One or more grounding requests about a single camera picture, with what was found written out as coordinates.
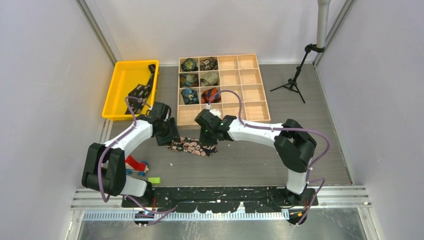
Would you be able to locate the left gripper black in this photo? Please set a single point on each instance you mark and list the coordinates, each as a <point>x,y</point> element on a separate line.
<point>173,135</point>

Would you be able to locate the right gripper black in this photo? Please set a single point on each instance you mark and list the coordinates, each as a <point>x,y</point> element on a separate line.
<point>205,141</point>

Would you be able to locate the pink floral black tie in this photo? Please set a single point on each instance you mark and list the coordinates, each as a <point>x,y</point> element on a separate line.
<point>192,146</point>

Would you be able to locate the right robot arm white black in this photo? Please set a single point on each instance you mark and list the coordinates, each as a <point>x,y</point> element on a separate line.
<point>293,145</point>

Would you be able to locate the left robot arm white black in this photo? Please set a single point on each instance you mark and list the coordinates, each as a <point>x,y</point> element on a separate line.
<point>105,169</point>

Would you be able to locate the orange navy striped rolled tie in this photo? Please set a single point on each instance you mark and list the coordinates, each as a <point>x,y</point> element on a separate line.
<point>210,96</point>

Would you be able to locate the blue paisley rolled tie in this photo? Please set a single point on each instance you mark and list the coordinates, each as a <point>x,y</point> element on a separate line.
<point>190,96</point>

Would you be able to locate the black patterned tie in bin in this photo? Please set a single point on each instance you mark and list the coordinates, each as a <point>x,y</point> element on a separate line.
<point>142,92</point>

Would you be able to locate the red toy truck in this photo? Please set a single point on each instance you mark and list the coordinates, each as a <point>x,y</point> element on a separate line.
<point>133,166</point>

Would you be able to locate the olive paisley rolled tie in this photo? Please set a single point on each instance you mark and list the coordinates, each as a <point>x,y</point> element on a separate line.
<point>209,79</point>

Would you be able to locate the green block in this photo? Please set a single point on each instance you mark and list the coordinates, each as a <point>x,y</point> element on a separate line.
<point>154,180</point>

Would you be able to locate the wooden compartment tray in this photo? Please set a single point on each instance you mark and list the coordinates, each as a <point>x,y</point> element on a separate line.
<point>240,87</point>

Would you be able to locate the teal brown rolled tie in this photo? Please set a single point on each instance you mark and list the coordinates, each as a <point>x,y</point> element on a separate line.
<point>188,80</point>

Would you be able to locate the dark brown floral rolled tie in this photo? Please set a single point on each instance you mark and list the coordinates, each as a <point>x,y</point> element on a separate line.
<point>208,64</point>

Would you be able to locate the yellow plastic bin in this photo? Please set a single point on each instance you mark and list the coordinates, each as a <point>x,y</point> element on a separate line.
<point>127,75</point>

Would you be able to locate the dark green rolled tie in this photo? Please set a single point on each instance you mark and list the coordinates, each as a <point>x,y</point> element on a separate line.
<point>189,65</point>

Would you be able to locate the black mini tripod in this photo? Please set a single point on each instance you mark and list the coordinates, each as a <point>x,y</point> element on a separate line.
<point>292,84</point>

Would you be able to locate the grey vertical pole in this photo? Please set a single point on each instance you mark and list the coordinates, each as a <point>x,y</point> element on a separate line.
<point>322,22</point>

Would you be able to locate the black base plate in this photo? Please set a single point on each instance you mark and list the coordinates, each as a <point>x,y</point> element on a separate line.
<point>254,199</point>

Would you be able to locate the aluminium rail frame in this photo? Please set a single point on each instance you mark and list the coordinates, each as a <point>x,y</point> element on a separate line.
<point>93,208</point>

